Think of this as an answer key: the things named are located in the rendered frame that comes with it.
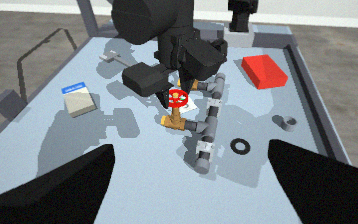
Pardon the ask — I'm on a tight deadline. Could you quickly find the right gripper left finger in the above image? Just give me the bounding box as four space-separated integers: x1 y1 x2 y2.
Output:
0 144 115 224

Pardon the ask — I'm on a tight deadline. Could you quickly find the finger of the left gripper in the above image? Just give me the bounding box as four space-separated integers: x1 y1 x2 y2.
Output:
155 82 174 109
178 67 195 95

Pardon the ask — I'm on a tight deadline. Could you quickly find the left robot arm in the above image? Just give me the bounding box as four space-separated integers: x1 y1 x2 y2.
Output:
111 0 259 82

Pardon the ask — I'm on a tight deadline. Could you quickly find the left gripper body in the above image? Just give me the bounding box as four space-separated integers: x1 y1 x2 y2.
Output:
122 23 199 97

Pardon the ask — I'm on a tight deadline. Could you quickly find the grey metal frame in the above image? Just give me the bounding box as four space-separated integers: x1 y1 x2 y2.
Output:
76 0 99 37

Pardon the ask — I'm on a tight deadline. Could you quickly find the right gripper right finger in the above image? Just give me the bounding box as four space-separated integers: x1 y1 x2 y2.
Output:
267 139 358 224

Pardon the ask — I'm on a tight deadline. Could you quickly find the black rubber gasket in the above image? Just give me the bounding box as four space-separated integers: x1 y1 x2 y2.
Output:
231 138 251 155

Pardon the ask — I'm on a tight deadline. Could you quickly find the red rectangular block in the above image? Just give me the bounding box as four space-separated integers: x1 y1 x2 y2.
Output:
241 54 288 90

